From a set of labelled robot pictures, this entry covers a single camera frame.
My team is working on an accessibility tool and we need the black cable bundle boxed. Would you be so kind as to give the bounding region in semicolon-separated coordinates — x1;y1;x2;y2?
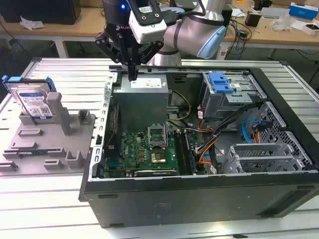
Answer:
211;101;264;137

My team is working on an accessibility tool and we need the clear plastic bag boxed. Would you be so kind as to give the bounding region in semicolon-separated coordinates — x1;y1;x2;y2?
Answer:
271;14;300;32

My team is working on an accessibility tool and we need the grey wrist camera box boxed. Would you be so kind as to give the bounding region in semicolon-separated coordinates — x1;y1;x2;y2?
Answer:
128;0;167;45

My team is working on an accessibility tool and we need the metal optical drive cage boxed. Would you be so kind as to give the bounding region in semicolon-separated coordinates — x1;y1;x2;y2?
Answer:
199;72;265;120

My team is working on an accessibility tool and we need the green motherboard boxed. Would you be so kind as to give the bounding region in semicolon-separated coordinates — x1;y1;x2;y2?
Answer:
104;129;209;176

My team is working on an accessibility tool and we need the blue data wire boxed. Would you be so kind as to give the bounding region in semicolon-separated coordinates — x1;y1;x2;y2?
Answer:
241;119;262;144

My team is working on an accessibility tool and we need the blue plastic latch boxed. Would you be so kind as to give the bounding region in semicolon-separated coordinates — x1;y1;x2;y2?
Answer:
208;71;235;94

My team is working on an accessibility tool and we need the flat grey box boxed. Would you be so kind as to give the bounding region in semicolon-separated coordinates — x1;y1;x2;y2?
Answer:
260;7;291;19

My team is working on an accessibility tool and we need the hard disk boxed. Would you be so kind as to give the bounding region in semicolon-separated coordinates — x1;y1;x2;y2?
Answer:
1;76;57;124

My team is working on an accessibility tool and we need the blue cardboard box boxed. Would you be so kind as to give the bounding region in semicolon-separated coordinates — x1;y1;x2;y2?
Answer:
289;2;319;21

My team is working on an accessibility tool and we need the black case fan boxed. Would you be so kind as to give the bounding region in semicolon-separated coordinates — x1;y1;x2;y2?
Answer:
104;103;123;160

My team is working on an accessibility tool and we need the small white open box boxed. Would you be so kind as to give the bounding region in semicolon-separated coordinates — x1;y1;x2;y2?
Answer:
301;22;319;36

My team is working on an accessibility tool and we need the yellow and black wire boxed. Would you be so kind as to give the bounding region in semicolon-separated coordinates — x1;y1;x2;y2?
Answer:
166;90;192;123

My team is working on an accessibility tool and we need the black PC case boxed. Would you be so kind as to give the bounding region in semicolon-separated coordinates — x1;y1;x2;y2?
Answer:
78;65;319;229

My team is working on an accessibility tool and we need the metal socket cover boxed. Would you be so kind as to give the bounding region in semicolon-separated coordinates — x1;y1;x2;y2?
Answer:
148;123;167;149

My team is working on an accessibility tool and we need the coloured wire bundle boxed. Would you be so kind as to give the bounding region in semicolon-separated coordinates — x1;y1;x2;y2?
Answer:
195;126;220;166

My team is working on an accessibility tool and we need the black graphics card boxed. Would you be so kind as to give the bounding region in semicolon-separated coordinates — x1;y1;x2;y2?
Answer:
134;169;177;178

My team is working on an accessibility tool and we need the grey power supply unit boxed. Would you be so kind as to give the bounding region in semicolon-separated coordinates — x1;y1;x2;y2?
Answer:
113;74;170;132

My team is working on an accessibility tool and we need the black RAM stick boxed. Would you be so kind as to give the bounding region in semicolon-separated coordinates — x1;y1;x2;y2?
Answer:
183;131;196;174

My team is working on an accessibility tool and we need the large black box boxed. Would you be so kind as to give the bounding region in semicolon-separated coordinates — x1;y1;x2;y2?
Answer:
0;0;82;25

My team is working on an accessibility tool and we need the RAM stick with blue label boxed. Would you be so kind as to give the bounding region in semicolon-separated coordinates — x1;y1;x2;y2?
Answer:
17;149;49;156

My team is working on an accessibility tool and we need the crumpled white paper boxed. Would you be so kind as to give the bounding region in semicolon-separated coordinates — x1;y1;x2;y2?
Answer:
19;16;45;31

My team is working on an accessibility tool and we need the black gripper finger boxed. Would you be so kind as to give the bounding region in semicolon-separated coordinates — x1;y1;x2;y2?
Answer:
94;31;134;82
132;41;164;81

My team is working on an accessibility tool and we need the wooden desk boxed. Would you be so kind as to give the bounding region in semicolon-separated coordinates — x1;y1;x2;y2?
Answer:
0;4;319;50

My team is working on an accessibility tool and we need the metal disk bay cage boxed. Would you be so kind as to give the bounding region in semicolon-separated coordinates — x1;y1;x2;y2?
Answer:
220;143;314;175

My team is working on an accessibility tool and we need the CPU socket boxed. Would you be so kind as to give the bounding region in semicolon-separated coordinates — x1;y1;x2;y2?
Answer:
150;148;168;164

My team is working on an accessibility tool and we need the grey parts rack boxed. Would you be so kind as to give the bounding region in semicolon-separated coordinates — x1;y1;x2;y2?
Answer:
0;92;97;176

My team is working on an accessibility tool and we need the orange power wire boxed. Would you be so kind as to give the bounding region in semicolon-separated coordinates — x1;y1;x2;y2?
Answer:
251;120;273;144

